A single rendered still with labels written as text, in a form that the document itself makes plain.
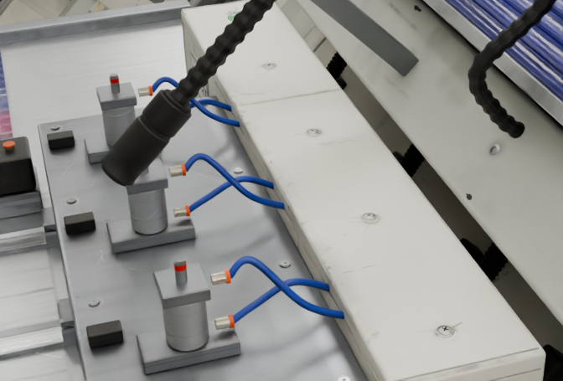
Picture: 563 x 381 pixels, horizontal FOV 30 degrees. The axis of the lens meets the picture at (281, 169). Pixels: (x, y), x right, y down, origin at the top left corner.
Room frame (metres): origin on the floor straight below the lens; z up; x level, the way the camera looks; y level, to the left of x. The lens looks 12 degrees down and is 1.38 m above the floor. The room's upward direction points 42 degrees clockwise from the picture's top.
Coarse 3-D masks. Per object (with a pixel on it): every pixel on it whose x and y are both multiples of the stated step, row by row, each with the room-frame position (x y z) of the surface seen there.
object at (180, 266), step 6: (180, 258) 0.49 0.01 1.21; (174, 264) 0.49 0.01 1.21; (180, 264) 0.49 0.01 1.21; (186, 264) 0.49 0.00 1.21; (174, 270) 0.49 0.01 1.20; (180, 270) 0.49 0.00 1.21; (186, 270) 0.49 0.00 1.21; (180, 276) 0.49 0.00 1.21; (186, 276) 0.49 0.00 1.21; (180, 282) 0.49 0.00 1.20
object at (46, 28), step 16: (64, 16) 1.03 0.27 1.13; (80, 16) 1.03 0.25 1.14; (96, 16) 1.03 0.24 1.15; (112, 16) 1.03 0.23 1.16; (128, 16) 1.04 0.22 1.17; (144, 16) 1.05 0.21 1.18; (160, 16) 1.05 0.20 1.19; (176, 16) 1.06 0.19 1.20; (0, 32) 0.99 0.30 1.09; (16, 32) 1.00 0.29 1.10; (32, 32) 1.01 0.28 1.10; (48, 32) 1.01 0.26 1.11; (64, 32) 1.02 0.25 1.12; (80, 32) 1.03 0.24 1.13
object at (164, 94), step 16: (160, 96) 0.44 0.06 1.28; (144, 112) 0.44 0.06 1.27; (160, 112) 0.44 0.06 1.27; (176, 112) 0.44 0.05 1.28; (128, 128) 0.44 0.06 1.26; (144, 128) 0.44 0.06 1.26; (160, 128) 0.44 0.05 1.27; (176, 128) 0.44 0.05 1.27; (128, 144) 0.44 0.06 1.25; (144, 144) 0.44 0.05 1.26; (160, 144) 0.44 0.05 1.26; (112, 160) 0.44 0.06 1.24; (128, 160) 0.44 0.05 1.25; (144, 160) 0.44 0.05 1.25; (112, 176) 0.44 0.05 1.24; (128, 176) 0.44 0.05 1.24
